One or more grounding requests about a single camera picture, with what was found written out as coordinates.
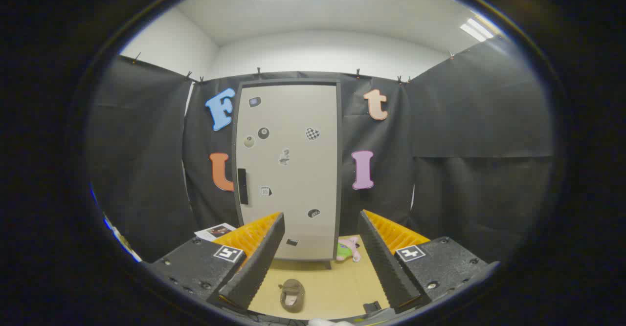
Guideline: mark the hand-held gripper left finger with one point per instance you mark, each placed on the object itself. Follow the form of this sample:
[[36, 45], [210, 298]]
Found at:
[[259, 267]]

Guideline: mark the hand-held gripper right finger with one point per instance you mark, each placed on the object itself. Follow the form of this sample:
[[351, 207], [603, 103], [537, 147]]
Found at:
[[386, 267]]

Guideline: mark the brown fuzzy shoe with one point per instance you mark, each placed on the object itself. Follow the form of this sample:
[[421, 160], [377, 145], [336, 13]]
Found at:
[[292, 295]]

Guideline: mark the grey shoe cabinet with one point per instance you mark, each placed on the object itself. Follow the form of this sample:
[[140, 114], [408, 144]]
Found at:
[[339, 169]]

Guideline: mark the pink and green plush toy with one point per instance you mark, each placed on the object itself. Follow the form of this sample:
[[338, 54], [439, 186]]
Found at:
[[348, 250]]

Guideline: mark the black backdrop cloth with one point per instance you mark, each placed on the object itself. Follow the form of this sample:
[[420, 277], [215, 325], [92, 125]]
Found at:
[[464, 145]]

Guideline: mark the blue and white clutter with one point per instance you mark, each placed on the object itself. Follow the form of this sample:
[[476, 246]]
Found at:
[[117, 235]]

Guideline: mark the small black table bracket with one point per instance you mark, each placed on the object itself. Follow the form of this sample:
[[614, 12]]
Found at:
[[371, 307]]

